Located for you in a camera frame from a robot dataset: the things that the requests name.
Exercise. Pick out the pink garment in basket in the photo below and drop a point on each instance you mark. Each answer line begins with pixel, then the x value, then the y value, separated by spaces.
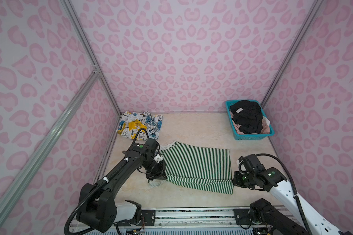
pixel 266 128

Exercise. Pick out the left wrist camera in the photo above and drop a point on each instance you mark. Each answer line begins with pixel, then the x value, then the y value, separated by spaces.
pixel 156 156

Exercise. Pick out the diagonal aluminium wall strut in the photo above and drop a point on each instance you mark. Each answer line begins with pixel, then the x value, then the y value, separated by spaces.
pixel 25 176

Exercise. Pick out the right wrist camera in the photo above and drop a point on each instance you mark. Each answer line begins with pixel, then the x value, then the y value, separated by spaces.
pixel 250 164

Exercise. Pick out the green white striped garment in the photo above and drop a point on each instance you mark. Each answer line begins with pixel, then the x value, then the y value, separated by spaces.
pixel 199 168

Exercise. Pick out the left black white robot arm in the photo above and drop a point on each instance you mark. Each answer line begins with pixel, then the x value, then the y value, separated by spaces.
pixel 97 207

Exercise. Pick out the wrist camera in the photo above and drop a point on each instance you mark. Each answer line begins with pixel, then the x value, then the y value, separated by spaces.
pixel 156 156
pixel 250 164

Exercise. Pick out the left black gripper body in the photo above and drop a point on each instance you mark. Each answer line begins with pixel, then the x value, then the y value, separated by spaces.
pixel 156 170

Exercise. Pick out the teal plastic laundry basket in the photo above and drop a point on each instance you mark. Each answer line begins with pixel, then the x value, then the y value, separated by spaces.
pixel 243 137

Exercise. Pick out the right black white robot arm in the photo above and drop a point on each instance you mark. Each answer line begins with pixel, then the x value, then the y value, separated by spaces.
pixel 309 221

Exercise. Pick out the white yellow blue printed garment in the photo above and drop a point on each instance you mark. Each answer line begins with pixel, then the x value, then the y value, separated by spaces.
pixel 131 122

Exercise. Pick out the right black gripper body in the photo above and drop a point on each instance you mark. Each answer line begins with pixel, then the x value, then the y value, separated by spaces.
pixel 243 179

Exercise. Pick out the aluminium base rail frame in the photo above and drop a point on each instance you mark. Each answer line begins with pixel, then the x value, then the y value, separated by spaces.
pixel 209 221

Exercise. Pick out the black garment in basket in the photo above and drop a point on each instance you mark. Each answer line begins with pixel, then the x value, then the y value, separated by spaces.
pixel 247 116

